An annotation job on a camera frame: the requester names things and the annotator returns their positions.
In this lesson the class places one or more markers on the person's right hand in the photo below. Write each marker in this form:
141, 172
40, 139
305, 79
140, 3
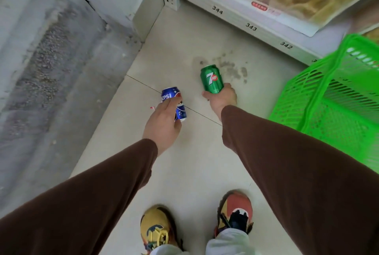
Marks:
223, 101

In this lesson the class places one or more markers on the person's left hand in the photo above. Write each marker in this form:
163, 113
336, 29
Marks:
161, 127

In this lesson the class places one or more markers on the green 7up can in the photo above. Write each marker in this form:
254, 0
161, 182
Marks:
211, 78

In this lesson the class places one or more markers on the Pepsi can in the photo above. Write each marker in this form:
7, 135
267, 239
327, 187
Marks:
170, 93

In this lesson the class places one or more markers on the green plastic basket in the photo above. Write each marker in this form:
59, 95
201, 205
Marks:
325, 80

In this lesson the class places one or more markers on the person's right forearm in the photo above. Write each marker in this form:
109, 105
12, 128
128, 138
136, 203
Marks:
302, 186

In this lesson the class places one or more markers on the person's left forearm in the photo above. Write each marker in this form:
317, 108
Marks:
83, 204

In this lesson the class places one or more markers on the person's left leg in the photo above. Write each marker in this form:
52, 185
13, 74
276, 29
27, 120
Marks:
168, 250

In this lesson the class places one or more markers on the person's leg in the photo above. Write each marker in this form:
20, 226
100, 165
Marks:
168, 250
229, 243

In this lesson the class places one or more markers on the person's right leg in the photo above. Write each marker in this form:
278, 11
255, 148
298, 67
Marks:
229, 243

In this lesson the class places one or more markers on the yellow left shoe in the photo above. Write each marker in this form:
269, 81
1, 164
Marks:
157, 228

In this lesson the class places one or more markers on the red right shoe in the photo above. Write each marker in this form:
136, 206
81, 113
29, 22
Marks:
235, 207

